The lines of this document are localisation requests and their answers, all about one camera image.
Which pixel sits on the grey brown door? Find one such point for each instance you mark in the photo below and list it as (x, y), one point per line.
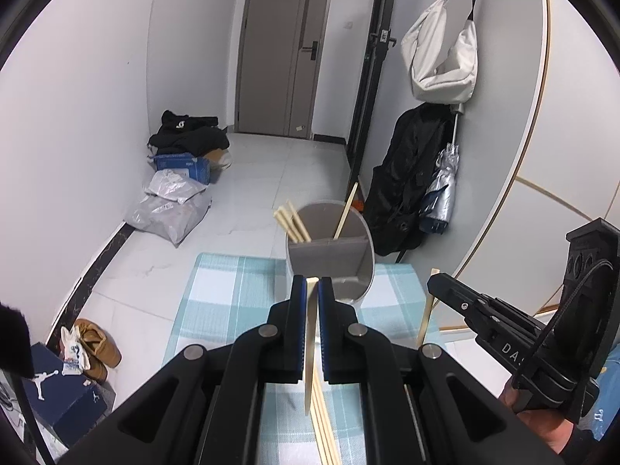
(271, 58)

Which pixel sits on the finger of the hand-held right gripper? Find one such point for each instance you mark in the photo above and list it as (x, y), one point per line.
(460, 300)

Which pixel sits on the large grey plastic mailer bag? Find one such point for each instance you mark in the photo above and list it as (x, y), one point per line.
(169, 220)

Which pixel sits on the wooden chopstick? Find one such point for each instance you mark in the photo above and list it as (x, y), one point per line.
(299, 222)
(283, 227)
(308, 397)
(345, 210)
(428, 310)
(290, 225)

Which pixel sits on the brown shoe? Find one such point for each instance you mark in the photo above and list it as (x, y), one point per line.
(104, 344)
(97, 370)

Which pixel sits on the white shoulder bag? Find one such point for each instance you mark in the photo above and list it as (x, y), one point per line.
(436, 58)

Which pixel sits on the blue printed clothing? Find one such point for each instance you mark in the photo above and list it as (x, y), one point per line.
(598, 407)

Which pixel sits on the small grey plastic mailer bag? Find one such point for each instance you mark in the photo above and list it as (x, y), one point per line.
(174, 186)

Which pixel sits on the dark cloth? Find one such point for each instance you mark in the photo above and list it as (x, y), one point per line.
(14, 339)

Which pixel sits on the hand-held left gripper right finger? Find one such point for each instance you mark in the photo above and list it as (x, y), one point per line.
(325, 310)

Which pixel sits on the dark blue shoe box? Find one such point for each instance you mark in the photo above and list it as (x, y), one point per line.
(63, 407)

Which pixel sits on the blue cardboard box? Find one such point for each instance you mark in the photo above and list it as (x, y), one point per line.
(181, 167)

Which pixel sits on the white grey utensil holder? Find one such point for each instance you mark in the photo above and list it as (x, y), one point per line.
(329, 256)

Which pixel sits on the small orange object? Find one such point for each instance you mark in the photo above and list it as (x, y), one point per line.
(358, 201)

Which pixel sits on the silver folded umbrella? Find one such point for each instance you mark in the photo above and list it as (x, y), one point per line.
(438, 193)

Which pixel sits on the bunch of wooden chopsticks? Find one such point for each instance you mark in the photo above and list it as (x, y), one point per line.
(325, 441)

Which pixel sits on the person's right hand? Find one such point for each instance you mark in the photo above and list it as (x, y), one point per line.
(547, 431)

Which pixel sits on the brown cardboard piece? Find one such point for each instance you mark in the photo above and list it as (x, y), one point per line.
(218, 157)

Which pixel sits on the black framed door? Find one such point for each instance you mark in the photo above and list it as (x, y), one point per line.
(372, 72)

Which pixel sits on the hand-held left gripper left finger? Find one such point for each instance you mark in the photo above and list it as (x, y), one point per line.
(300, 310)

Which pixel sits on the blue white checkered cloth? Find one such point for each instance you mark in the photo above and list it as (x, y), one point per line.
(218, 300)

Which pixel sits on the white wardrobe with gold trim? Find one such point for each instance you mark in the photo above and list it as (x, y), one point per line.
(571, 131)

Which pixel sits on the black clothing pile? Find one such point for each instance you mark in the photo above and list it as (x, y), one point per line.
(189, 133)

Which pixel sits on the black coat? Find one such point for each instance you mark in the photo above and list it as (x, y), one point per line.
(407, 179)

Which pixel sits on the white printed sock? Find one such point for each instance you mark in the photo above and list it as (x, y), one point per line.
(75, 353)

